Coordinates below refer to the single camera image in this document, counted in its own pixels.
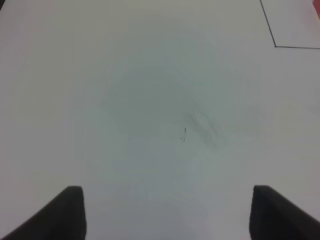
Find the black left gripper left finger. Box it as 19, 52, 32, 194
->
2, 186, 87, 240

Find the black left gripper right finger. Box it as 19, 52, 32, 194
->
249, 185, 320, 240

